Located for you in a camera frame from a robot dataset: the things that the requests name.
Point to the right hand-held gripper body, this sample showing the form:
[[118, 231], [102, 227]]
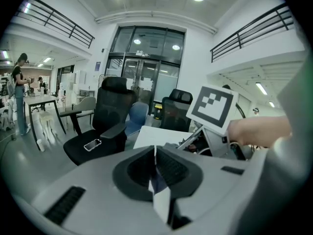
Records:
[[212, 106]]

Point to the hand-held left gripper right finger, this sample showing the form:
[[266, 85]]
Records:
[[207, 187]]

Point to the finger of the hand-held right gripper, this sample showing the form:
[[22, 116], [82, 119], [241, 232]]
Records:
[[195, 143]]

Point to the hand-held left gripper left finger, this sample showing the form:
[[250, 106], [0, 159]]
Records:
[[97, 192]]

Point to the dark blue cloth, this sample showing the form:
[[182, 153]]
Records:
[[159, 180]]

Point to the person's right forearm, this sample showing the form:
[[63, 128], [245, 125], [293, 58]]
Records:
[[269, 131]]

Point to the person's right hand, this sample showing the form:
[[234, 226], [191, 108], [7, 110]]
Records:
[[238, 132]]

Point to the black office chair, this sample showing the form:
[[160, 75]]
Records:
[[110, 106], [176, 116]]

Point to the white marble table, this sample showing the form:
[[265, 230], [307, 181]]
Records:
[[159, 136]]

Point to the smartphone with white case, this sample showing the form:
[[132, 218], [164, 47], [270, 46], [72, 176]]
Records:
[[93, 145]]

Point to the yellow black bin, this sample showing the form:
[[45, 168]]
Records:
[[158, 111]]

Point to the glass entrance doors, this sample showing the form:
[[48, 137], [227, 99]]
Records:
[[168, 82]]

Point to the blue shell chair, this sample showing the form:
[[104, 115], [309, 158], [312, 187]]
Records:
[[137, 116]]

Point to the black balcony railing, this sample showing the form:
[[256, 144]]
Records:
[[238, 39], [72, 32]]

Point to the beige armchair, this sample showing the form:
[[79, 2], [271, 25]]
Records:
[[85, 104]]

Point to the white stool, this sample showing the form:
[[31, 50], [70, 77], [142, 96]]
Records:
[[46, 116]]

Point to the dark grey table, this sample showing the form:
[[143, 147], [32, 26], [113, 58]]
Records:
[[39, 99]]

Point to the white tall cabinet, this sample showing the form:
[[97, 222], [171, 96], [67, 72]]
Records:
[[71, 84]]

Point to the blue wall poster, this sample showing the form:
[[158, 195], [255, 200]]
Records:
[[98, 66]]

